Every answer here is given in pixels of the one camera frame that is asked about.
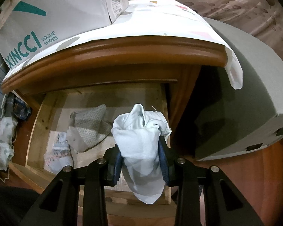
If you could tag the light blue underwear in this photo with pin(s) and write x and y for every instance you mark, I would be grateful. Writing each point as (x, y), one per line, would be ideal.
(137, 134)

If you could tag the brown wooden nightstand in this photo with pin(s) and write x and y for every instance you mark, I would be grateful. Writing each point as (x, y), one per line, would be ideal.
(126, 59)

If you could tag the wooden nightstand drawer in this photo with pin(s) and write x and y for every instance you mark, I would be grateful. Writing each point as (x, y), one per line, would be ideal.
(53, 119)

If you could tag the white paper table cover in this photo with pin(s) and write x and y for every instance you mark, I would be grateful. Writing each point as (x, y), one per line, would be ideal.
(152, 18)

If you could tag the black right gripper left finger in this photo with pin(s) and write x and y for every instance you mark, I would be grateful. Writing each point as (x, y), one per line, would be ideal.
(58, 204)

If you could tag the pink floral blue underwear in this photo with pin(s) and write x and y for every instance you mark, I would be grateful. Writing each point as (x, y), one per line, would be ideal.
(60, 155)

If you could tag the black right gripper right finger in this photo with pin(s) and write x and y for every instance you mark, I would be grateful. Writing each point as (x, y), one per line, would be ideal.
(224, 203)

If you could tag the blue patterned bag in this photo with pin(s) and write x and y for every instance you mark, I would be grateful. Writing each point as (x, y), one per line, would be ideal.
(21, 110)

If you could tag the white leaf-print fabric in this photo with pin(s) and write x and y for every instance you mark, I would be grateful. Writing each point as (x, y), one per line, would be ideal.
(7, 131)

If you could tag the white XINCCI shoe box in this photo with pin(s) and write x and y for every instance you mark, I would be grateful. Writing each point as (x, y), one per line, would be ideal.
(28, 27)

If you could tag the grey mesh-pattern underwear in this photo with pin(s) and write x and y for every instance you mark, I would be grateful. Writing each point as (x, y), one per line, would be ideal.
(87, 128)

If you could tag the grey foam block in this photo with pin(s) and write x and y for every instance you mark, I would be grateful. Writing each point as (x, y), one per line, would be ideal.
(235, 122)

